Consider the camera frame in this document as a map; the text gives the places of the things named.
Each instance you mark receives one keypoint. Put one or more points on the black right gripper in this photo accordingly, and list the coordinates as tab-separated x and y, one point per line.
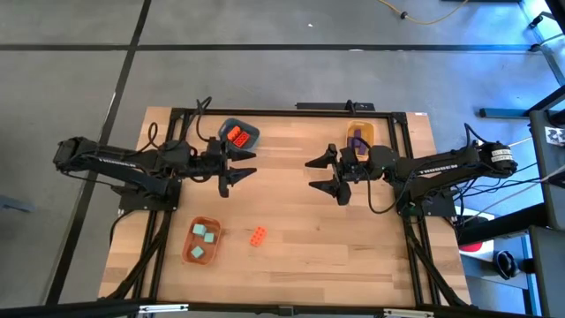
345	194

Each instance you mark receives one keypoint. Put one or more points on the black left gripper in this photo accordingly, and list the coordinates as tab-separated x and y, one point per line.
224	179

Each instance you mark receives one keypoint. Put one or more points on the red toy brick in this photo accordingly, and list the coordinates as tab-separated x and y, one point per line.
242	140

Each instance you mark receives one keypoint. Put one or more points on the orange toy brick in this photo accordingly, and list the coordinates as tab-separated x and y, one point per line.
258	236
234	132

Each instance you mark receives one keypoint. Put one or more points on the purple rectangular block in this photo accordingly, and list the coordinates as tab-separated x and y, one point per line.
357	134
363	150
351	142

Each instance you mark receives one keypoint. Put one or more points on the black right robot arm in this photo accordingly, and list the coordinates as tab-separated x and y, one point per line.
441	170

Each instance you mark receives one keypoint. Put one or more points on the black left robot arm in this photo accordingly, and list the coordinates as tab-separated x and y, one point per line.
123	161

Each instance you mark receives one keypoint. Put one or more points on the blue plastic bin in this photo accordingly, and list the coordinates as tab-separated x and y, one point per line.
253	132

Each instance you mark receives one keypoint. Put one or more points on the yellow plastic bin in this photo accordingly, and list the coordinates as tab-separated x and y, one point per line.
371	130

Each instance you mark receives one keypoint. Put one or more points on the black power strip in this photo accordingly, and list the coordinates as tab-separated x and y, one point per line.
326	106

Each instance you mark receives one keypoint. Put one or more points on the orange plastic bin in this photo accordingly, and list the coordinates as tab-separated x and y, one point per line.
212	254

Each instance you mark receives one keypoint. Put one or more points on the red round object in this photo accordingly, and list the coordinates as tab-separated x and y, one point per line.
471	247

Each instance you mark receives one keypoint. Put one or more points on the black headset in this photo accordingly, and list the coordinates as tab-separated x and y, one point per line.
503	258

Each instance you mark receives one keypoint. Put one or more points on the black desk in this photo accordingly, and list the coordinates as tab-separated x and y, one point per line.
547	185

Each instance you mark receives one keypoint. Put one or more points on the black white fiducial marker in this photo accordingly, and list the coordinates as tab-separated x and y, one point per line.
555	136

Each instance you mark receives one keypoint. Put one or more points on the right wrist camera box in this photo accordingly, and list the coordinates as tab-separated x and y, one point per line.
354	170

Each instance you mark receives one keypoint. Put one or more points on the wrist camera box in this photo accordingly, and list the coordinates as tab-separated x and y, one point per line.
208	165
354	170

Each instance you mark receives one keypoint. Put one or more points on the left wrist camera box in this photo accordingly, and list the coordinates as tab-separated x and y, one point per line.
208	165

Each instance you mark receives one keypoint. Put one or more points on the black aluminium table frame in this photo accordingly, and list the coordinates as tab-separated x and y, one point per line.
287	113

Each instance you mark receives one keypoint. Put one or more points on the silver aluminium bracket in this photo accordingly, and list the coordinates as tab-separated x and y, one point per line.
408	313
163	308

